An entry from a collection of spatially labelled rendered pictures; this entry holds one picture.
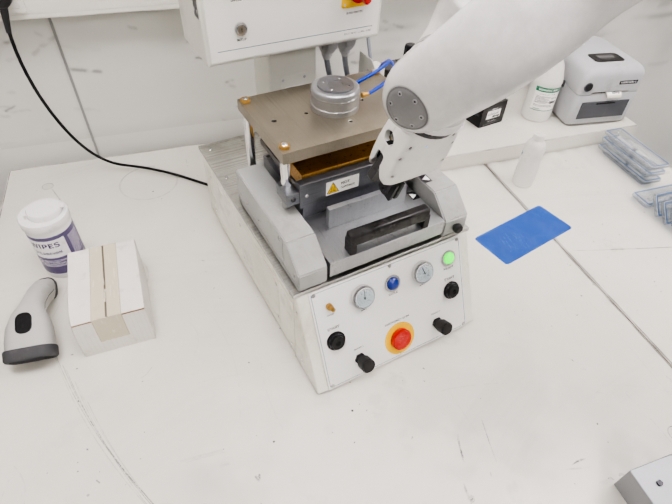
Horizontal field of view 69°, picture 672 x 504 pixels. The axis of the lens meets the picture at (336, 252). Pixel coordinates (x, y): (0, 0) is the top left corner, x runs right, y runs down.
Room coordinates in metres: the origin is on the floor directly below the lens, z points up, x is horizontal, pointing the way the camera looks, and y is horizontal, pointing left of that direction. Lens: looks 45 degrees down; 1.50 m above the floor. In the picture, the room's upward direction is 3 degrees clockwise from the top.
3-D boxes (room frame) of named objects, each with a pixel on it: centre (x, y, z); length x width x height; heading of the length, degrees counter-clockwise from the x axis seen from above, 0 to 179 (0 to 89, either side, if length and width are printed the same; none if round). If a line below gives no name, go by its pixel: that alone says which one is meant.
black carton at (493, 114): (1.28, -0.41, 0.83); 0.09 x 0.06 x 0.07; 122
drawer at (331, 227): (0.69, -0.01, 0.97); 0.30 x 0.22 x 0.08; 31
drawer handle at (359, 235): (0.58, -0.08, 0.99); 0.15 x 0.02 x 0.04; 121
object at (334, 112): (0.77, 0.01, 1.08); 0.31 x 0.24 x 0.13; 121
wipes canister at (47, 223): (0.68, 0.56, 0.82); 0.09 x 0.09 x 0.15
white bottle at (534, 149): (1.05, -0.48, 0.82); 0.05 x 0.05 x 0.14
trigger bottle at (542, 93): (1.32, -0.56, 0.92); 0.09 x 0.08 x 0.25; 0
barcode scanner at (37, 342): (0.52, 0.54, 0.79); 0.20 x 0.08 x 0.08; 21
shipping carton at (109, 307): (0.57, 0.41, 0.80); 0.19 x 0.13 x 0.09; 21
